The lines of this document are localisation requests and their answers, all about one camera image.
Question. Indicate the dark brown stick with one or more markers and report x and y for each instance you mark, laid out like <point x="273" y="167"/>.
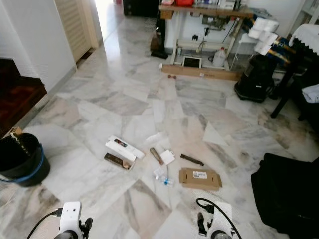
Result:
<point x="192" y="160"/>

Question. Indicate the small clear plastic packet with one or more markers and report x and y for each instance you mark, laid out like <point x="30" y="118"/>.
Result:
<point x="158" y="173"/>

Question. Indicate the dark brown flat box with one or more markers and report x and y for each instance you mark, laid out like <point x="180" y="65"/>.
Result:
<point x="115" y="161"/>

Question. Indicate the brown paper tube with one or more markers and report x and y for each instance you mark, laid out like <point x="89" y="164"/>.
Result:
<point x="156" y="156"/>

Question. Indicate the black plastic bucket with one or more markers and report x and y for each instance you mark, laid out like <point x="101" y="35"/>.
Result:
<point x="25" y="162"/>

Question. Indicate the clear plastic wrapper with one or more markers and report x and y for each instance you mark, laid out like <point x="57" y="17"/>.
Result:
<point x="154" y="138"/>

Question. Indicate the brown cardboard strip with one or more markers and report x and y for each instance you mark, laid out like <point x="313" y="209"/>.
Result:
<point x="20" y="139"/>

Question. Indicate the dark wooden staircase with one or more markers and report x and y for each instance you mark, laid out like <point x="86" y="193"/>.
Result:
<point x="20" y="94"/>

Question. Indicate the small brown dumbbell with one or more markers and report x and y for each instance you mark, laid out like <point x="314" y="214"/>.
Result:
<point x="172" y="76"/>

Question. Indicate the long cardboard box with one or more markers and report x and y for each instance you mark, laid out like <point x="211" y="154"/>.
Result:
<point x="200" y="72"/>

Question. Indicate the black canister vacuum cleaner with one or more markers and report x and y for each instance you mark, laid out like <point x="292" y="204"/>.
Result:
<point x="255" y="79"/>

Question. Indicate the white framed tablet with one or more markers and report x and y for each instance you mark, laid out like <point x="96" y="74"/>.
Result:
<point x="192" y="62"/>

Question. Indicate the white plastic jug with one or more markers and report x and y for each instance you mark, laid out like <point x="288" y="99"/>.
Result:
<point x="219" y="58"/>

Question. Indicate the black wooden bench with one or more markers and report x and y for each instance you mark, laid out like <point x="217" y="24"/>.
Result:
<point x="299" y="74"/>

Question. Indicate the black upright vacuum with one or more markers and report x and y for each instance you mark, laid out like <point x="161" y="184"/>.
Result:
<point x="158" y="42"/>

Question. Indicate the blue packaged goods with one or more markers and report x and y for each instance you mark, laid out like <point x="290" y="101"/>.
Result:
<point x="284" y="49"/>

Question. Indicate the toilet paper roll pack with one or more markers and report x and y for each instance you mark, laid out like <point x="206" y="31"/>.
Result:
<point x="264" y="35"/>

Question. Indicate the wooden louvre door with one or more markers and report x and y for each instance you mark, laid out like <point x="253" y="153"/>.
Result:
<point x="75" y="25"/>

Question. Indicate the wooden top work table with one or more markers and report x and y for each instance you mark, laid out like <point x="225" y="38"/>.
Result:
<point x="204" y="11"/>

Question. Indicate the red box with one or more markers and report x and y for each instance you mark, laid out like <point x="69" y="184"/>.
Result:
<point x="184" y="2"/>

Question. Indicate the black cabinet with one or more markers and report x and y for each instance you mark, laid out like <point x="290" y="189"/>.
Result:
<point x="139" y="7"/>

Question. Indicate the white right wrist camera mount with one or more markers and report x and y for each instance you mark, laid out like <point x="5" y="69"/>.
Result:
<point x="222" y="219"/>

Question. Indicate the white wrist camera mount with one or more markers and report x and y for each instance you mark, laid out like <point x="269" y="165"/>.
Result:
<point x="71" y="214"/>
<point x="222" y="219"/>

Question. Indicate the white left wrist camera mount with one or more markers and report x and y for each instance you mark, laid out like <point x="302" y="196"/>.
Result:
<point x="71" y="214"/>

